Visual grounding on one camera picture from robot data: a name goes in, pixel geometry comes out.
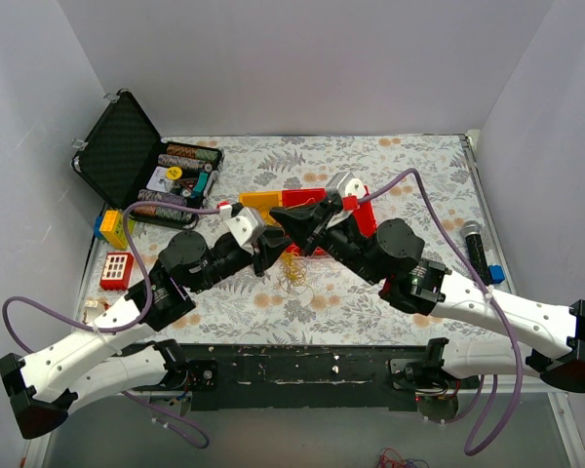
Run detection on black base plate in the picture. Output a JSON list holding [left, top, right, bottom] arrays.
[[138, 340, 480, 411]]

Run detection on red double plastic bin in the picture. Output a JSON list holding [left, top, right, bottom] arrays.
[[282, 187, 377, 256]]

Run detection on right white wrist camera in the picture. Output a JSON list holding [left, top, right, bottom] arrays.
[[325, 172, 367, 212]]

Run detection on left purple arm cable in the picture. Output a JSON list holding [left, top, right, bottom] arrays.
[[2, 202, 235, 449]]

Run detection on black microphone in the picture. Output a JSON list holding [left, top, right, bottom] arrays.
[[460, 220, 492, 286]]

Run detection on yellow blue toy block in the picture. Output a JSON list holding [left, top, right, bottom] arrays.
[[94, 210, 128, 251]]

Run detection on red blue loose wires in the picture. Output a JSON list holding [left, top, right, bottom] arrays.
[[377, 447, 430, 468]]

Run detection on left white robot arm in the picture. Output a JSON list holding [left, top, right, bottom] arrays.
[[0, 227, 292, 440]]

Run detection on floral table mat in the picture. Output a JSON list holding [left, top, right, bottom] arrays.
[[75, 135, 523, 346]]

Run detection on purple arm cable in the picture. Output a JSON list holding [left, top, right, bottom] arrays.
[[2, 202, 235, 449], [355, 168, 526, 457]]

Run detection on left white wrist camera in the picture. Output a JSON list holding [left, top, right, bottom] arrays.
[[218, 202, 267, 254]]

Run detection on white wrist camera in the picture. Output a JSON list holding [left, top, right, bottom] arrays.
[[325, 172, 367, 212], [218, 202, 267, 254]]

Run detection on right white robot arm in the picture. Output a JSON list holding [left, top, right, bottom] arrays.
[[270, 201, 585, 393]]

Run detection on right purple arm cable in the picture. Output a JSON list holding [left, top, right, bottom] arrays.
[[355, 168, 526, 457]]

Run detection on yellow cable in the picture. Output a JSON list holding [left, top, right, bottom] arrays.
[[277, 251, 318, 306]]

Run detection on black poker chip case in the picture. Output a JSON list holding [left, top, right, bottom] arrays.
[[71, 89, 224, 211]]

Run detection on small red white toy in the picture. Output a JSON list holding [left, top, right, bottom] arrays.
[[82, 299, 109, 325]]

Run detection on yellow plastic bin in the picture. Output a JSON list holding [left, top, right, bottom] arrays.
[[239, 191, 283, 218]]

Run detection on small blue block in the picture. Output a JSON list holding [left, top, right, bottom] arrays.
[[488, 264, 506, 285]]

